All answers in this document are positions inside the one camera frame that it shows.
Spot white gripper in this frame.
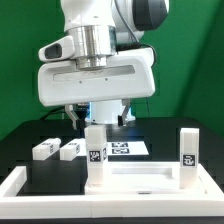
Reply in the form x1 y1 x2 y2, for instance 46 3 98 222
38 48 155 130

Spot white desk tabletop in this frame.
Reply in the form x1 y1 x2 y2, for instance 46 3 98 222
83 161 224 205

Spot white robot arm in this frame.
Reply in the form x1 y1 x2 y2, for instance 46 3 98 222
38 0 169 128

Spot fiducial marker sheet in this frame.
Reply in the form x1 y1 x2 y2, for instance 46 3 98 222
108 141 148 156

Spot white U-shaped fence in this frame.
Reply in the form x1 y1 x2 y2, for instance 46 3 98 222
0 166 224 219

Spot black cables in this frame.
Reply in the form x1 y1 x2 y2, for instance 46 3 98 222
39 106 68 121

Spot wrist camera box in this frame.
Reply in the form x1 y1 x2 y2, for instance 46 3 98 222
38 35 75 62

